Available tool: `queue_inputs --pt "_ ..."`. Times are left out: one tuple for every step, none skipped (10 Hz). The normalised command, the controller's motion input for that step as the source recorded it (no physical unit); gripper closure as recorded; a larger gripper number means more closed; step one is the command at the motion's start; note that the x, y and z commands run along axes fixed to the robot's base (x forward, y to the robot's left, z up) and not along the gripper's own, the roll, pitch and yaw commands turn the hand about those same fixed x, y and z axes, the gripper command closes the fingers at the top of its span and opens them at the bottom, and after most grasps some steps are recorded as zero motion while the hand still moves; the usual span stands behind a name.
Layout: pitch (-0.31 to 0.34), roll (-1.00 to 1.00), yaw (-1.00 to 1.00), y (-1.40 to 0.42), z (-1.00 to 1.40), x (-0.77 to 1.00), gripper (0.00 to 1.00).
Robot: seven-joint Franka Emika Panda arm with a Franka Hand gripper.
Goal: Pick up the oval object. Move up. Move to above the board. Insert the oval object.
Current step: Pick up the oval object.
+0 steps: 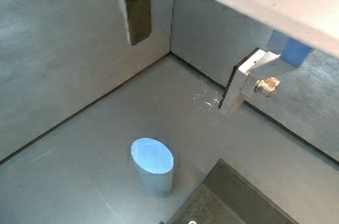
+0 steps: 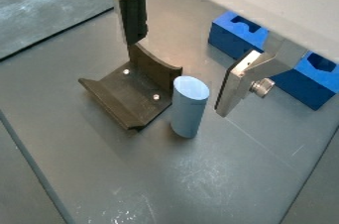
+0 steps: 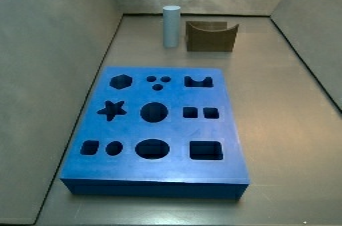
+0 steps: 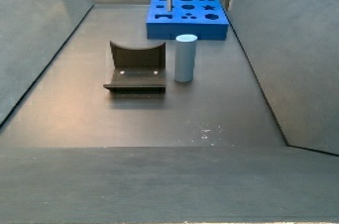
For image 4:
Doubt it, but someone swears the light blue oval cylinder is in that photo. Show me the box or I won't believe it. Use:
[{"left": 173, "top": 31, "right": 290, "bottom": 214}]
[{"left": 175, "top": 34, "right": 198, "bottom": 82}]

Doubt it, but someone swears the blue foam shape board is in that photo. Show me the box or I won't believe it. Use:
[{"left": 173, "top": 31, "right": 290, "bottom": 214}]
[{"left": 146, "top": 0, "right": 230, "bottom": 41}]

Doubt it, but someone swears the black curved holder stand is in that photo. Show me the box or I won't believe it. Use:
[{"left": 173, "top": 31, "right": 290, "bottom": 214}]
[{"left": 103, "top": 43, "right": 167, "bottom": 92}]

